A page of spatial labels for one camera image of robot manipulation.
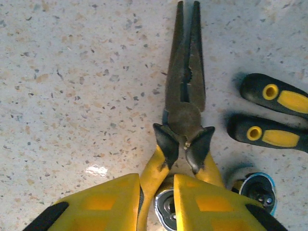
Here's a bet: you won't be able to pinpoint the chrome socket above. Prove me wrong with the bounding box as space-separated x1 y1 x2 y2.
154 189 179 231

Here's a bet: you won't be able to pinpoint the yellow black needle-nose pliers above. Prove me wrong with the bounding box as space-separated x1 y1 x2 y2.
136 0 227 231

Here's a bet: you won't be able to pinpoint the green black ratchet wrench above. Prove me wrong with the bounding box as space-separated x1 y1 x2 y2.
232 172 277 216

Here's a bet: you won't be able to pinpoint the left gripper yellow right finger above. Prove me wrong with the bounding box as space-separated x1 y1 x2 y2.
173 173 288 231

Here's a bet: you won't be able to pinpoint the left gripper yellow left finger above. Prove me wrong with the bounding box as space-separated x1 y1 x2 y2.
23 173 141 231

